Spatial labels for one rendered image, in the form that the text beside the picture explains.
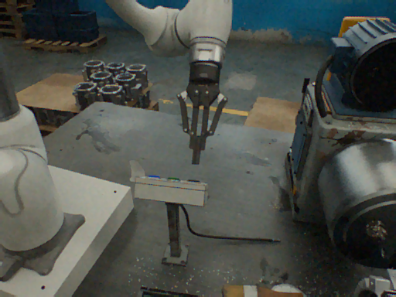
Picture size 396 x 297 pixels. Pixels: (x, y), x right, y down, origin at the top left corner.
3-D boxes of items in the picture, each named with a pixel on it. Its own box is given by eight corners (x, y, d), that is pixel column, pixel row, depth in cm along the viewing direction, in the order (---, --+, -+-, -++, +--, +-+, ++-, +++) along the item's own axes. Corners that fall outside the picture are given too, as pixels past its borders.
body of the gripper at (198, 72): (186, 61, 69) (182, 100, 69) (221, 63, 68) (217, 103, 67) (190, 72, 76) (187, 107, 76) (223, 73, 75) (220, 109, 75)
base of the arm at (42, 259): (-29, 274, 72) (-40, 261, 69) (32, 205, 89) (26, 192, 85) (36, 293, 69) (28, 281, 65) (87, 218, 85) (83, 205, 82)
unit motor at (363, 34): (355, 131, 113) (400, 11, 89) (385, 189, 87) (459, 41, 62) (286, 125, 117) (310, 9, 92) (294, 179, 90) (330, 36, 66)
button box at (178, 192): (207, 203, 74) (209, 182, 74) (203, 207, 67) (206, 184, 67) (142, 195, 76) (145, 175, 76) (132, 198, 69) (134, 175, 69)
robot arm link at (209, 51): (225, 38, 67) (223, 63, 67) (227, 52, 76) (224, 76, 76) (186, 36, 68) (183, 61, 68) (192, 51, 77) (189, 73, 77)
